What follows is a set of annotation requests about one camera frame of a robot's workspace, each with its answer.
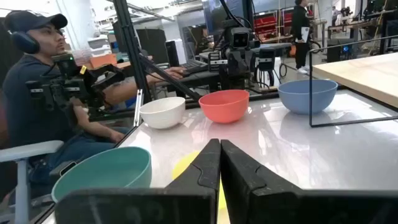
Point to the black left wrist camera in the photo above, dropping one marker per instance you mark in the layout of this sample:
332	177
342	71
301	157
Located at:
241	39

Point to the large teal bowl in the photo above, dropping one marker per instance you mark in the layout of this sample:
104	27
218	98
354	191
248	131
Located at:
102	171

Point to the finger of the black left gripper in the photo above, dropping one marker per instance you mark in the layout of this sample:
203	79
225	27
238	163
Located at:
235	59
242	59

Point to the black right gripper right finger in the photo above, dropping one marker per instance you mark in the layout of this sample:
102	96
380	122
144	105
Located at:
280	205

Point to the dark blue headphones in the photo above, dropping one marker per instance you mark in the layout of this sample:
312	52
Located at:
25	42

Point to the large coral red bowl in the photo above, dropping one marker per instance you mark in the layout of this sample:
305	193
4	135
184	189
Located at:
224	107

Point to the red storage bin rack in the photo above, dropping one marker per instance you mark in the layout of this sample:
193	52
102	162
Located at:
267	25

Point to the large periwinkle blue bowl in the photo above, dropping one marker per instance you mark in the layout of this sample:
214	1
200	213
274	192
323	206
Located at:
295	96

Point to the black keyboard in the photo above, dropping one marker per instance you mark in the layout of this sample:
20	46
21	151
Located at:
194	65

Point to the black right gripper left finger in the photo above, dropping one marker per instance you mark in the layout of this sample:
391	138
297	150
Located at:
174	205

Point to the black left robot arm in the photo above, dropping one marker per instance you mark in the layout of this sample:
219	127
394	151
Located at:
237	79

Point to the grey office chair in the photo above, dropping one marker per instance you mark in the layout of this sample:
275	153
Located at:
23	186

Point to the black computer tower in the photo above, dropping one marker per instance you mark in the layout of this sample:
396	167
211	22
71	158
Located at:
152	46

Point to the person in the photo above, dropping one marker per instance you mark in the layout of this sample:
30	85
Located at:
300	21
335	15
28	102

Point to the wooden shelf with black frame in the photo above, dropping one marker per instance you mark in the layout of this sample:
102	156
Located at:
367	74

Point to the black cap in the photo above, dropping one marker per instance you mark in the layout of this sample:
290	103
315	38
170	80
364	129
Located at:
28	20

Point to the black aluminium table frame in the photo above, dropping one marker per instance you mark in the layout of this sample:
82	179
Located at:
130	46

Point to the small yellow translucent bowl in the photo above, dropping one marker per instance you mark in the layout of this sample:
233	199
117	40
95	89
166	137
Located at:
183	165

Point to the orange box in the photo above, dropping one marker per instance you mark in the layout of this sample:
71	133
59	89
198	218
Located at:
102	60

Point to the computer monitor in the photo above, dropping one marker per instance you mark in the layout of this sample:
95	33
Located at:
211	15

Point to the large white bowl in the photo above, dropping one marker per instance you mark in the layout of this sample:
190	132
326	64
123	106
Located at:
161	113

